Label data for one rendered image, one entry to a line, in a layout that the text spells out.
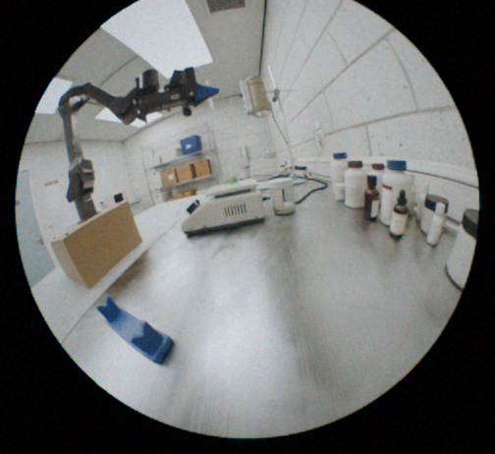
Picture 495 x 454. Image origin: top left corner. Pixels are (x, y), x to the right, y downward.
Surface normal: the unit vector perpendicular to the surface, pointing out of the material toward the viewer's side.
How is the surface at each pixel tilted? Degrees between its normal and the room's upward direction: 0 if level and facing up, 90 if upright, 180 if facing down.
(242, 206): 90
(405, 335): 0
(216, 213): 90
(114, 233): 90
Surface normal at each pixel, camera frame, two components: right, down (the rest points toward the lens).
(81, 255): 0.98, -0.17
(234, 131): -0.03, 0.28
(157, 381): -0.18, -0.94
